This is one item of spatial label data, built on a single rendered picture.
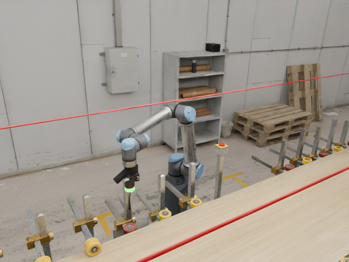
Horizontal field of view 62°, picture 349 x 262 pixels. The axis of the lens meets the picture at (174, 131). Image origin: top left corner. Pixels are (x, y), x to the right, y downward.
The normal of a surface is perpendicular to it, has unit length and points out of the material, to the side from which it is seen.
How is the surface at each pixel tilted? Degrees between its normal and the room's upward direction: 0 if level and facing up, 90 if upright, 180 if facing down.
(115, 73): 90
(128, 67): 90
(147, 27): 90
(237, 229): 0
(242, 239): 0
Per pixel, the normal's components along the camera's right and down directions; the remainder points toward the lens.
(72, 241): 0.02, -0.92
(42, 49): 0.49, 0.34
